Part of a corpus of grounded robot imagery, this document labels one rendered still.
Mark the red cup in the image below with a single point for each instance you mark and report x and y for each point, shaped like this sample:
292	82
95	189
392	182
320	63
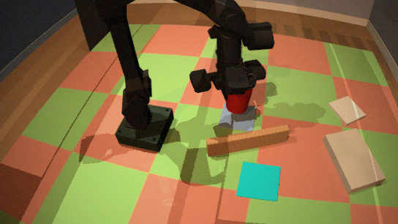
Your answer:
238	103

